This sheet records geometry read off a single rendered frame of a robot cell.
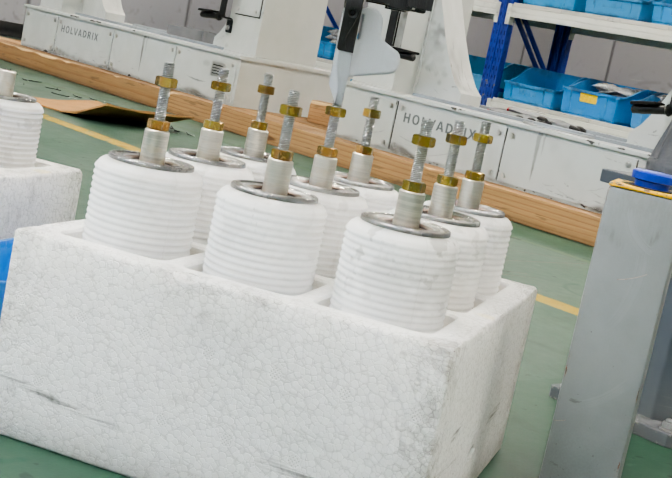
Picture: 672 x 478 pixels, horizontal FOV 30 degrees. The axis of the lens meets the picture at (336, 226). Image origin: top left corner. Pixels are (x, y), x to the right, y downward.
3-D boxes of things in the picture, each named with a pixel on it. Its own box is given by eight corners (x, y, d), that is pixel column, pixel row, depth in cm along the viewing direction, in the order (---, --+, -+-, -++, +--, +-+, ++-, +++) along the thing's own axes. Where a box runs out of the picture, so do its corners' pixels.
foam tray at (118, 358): (176, 352, 145) (205, 201, 143) (501, 449, 134) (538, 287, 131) (-21, 428, 109) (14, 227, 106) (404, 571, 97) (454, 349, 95)
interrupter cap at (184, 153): (151, 152, 120) (152, 145, 120) (201, 155, 126) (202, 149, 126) (211, 170, 116) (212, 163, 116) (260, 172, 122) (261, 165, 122)
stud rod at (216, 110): (202, 144, 121) (217, 67, 120) (210, 145, 122) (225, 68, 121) (208, 146, 120) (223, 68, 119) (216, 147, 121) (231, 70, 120)
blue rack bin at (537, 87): (551, 107, 740) (559, 72, 737) (603, 119, 713) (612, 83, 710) (497, 97, 705) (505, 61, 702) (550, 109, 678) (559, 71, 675)
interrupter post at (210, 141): (189, 159, 121) (195, 126, 120) (204, 160, 123) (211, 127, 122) (207, 165, 120) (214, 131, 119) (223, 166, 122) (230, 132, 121)
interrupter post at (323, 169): (336, 194, 117) (343, 160, 117) (315, 192, 116) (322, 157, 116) (322, 189, 119) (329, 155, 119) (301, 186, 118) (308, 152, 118)
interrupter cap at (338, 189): (374, 203, 117) (375, 196, 117) (307, 195, 113) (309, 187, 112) (329, 186, 123) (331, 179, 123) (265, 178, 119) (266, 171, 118)
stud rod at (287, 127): (281, 179, 106) (298, 91, 105) (270, 176, 106) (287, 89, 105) (284, 178, 107) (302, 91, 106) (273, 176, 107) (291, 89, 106)
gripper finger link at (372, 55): (389, 115, 113) (410, 14, 112) (325, 102, 113) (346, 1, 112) (387, 115, 116) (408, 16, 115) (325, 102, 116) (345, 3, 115)
